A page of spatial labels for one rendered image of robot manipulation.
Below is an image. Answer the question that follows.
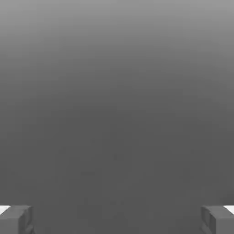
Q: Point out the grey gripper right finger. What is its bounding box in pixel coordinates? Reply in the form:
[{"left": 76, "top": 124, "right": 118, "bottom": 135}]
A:
[{"left": 199, "top": 205, "right": 234, "bottom": 234}]

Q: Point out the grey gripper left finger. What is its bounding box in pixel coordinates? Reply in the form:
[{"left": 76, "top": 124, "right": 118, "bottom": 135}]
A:
[{"left": 0, "top": 205, "right": 35, "bottom": 234}]

